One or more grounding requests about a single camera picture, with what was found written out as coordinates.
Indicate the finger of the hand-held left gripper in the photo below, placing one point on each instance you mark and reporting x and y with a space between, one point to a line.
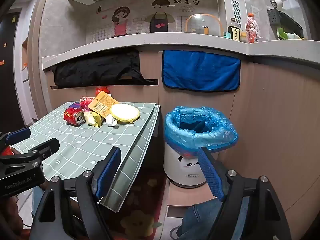
17 134
45 147

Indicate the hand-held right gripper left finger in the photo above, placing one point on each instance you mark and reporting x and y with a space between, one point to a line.
110 172

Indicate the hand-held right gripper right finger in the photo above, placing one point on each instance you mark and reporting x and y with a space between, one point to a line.
210 175

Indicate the white panda trash bin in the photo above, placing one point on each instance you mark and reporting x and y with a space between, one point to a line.
180 166

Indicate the crushed red drink can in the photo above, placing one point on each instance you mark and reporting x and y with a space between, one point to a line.
72 115

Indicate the white tissue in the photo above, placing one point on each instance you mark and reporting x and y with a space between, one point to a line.
111 121

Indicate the yellow wrapper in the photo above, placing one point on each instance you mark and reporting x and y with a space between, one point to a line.
93 119

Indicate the round yellow lid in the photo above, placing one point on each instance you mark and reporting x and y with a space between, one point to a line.
125 112

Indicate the red gold snack packet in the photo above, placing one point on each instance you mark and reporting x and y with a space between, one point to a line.
86 101

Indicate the orange paper packet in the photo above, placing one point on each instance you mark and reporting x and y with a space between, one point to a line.
102 103

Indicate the red box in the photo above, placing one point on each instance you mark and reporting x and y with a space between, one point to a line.
6 151

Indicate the wooden board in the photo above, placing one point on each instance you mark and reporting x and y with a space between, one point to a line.
185 195

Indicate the green checkered tablecloth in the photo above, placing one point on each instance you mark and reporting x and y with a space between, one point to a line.
82 140

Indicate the dark flower floor mat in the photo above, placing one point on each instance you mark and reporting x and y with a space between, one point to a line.
140 200

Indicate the person's blue jeans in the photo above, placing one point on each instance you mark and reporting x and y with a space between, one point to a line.
197 215

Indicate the black refrigerator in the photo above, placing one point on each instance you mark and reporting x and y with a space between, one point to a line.
7 80

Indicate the red plastic bag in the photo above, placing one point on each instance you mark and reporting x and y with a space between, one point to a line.
101 90

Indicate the black cloth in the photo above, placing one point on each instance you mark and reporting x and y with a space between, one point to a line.
95 67

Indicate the blue towel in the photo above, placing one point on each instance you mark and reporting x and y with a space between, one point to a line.
200 70

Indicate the grey kitchen counter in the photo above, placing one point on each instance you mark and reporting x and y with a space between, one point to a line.
175 41

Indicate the yellow capped jar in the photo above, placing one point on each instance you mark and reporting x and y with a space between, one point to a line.
243 38

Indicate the teal jar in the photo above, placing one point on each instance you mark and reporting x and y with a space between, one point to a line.
226 35

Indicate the small yellow bottle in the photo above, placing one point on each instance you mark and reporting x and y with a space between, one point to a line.
206 30

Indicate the dark sauce bottle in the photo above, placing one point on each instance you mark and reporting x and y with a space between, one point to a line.
234 32

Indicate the red bottle in plastic bag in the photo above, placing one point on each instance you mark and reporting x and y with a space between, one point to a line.
252 30

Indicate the glass pot lid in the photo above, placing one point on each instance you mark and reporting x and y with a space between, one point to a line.
200 22

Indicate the green vegetables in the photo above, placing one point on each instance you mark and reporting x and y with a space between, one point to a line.
282 33

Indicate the black dish rack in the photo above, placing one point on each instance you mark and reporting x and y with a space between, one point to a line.
290 22

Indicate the grey utensil holder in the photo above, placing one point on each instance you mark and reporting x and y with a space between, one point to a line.
273 15

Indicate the cartoon wall sticker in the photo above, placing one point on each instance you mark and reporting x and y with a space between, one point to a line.
120 17

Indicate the white wall heater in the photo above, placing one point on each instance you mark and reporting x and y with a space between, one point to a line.
235 7

